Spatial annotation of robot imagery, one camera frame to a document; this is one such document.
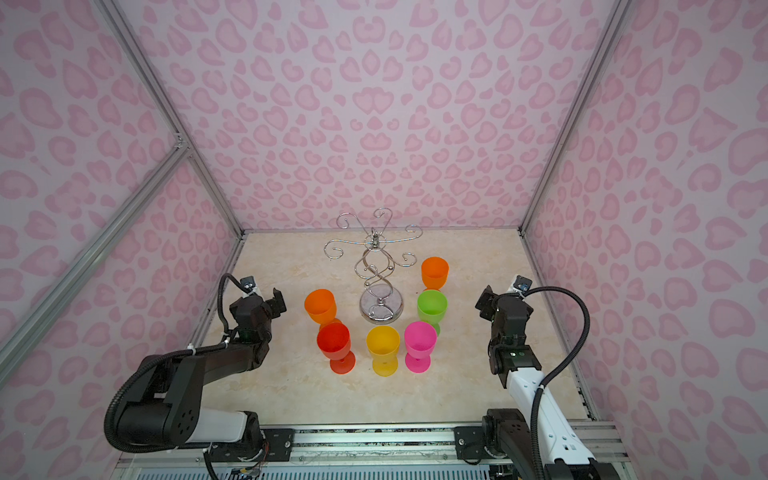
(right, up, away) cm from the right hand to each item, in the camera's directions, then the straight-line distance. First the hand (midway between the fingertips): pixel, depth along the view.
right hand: (502, 289), depth 81 cm
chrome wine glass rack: (-34, -6, +16) cm, 38 cm away
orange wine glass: (-17, +4, +9) cm, 20 cm away
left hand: (-70, -1, +9) cm, 70 cm away
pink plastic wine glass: (-23, -13, -2) cm, 26 cm away
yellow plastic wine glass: (-32, -15, -1) cm, 36 cm away
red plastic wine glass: (-46, -14, 0) cm, 48 cm away
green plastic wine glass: (-19, -6, +4) cm, 20 cm away
